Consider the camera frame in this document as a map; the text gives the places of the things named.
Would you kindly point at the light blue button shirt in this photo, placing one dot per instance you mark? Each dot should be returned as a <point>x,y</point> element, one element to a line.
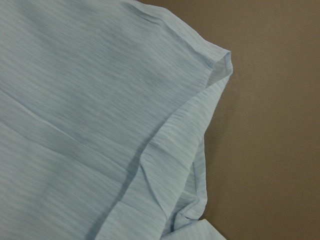
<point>104,105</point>

